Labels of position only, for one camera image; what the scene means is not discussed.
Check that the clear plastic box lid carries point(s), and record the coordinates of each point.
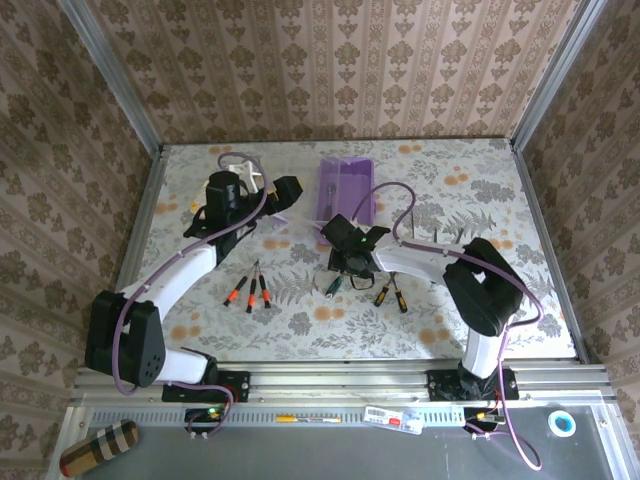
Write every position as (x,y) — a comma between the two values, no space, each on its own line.
(295,226)

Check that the purple tool box base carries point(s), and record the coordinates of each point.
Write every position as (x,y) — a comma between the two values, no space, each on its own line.
(350,200)

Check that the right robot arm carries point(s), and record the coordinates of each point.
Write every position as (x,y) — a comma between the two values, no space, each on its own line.
(480,290)

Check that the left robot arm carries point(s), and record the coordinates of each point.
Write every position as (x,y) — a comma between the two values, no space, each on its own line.
(170,280)

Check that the barcode label card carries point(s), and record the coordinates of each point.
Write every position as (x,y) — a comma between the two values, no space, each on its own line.
(382,415)

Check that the white tape roll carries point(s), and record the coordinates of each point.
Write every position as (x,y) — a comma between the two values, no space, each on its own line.
(551,424)

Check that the striped fabric pouch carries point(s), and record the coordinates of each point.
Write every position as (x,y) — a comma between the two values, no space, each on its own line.
(100,447)

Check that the aluminium table front rail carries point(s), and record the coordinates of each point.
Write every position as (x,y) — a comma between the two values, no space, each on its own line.
(325,382)

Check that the aluminium table side rail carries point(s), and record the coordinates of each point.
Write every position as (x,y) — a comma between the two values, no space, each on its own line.
(551,250)
(145,200)

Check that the aluminium frame post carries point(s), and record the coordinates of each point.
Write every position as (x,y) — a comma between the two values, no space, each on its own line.
(555,75)
(112,75)

